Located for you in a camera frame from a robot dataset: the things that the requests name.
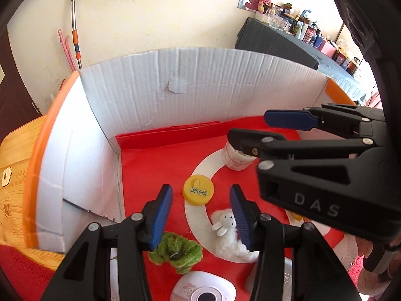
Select brown door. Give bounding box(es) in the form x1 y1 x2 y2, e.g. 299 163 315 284
0 28 43 116

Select red paper bag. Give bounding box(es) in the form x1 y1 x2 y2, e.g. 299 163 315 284
116 116 345 289

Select pink hanger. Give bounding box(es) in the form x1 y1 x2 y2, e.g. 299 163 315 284
57 29 76 72

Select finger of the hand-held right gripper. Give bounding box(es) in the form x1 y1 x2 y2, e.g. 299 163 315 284
264 103 387 141
227 128 382 162

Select orange cardboard box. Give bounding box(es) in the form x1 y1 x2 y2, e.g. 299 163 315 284
23 47 358 254

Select pink white round device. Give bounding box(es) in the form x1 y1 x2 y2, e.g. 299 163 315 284
171 271 235 301

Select green knitted ornament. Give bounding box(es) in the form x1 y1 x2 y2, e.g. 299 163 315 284
148 232 204 274

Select yellow round lid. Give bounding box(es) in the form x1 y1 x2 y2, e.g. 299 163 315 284
182 176 214 207

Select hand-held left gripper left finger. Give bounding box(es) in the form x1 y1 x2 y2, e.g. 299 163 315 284
41 183 173 301

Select red knitted blanket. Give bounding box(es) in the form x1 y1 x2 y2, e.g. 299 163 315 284
0 243 365 301

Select mop pole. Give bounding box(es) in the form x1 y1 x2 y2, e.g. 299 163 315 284
70 0 82 69

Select grey rounded case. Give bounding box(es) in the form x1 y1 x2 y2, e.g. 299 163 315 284
247 254 295 301

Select grey cloth side table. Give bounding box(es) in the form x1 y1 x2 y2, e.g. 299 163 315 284
236 17 367 101

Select white fluffy sheep plush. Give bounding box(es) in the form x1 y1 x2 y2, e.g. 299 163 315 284
210 207 260 262

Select group of glass cups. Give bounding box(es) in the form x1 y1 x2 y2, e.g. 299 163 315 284
263 6 293 32

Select white ceramic jar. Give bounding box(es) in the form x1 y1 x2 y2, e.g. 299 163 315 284
223 141 257 171

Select row of bottles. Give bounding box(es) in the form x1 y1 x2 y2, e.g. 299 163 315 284
293 16 361 72

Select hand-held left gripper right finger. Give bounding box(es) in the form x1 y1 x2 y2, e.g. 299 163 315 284
230 184 358 301

